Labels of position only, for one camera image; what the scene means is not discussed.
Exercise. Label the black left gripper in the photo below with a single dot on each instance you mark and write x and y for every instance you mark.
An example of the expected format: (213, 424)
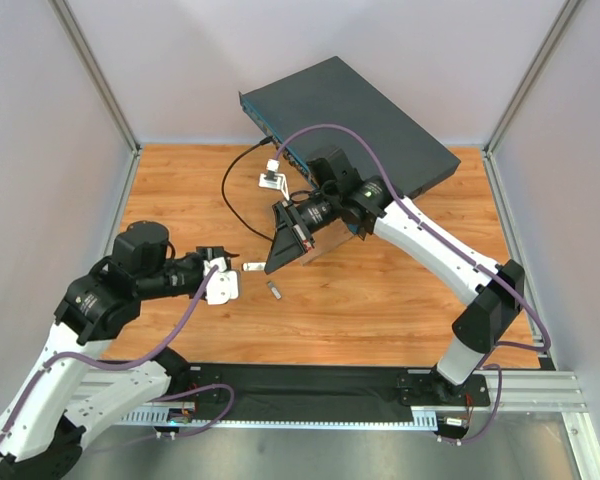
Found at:
(209, 255)

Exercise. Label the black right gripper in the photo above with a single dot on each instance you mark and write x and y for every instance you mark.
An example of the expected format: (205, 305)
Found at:
(293, 228)

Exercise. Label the blue-faced grey network switch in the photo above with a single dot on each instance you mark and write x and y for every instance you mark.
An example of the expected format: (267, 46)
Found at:
(331, 92)

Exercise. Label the silver sfp module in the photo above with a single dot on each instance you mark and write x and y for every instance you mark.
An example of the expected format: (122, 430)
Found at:
(274, 290)
(253, 266)

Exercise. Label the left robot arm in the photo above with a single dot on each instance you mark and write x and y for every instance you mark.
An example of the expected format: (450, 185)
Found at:
(90, 340)

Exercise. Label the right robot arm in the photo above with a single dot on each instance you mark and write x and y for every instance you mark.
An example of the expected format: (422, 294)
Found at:
(491, 292)

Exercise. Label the wooden support board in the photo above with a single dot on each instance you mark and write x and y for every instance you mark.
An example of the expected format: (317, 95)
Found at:
(326, 240)

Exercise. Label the black cloth strip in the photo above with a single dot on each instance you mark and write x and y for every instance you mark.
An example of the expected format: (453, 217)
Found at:
(295, 393)

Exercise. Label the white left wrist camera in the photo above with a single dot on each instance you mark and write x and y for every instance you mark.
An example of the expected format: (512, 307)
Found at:
(223, 283)

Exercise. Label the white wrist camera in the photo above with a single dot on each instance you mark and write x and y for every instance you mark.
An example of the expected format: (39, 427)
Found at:
(273, 179)
(223, 283)

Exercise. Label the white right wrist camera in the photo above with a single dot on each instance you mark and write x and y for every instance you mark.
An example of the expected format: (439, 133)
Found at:
(273, 179)

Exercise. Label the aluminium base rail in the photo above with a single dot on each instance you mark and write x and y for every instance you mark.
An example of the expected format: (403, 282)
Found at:
(535, 391)

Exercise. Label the aluminium frame post left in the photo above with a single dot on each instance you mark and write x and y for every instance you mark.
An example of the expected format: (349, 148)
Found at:
(77, 38)

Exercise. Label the aluminium frame post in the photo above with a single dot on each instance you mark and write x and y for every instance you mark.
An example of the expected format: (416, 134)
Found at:
(77, 38)
(539, 62)

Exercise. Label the aluminium frame post right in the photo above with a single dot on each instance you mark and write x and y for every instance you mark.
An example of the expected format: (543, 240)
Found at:
(539, 62)

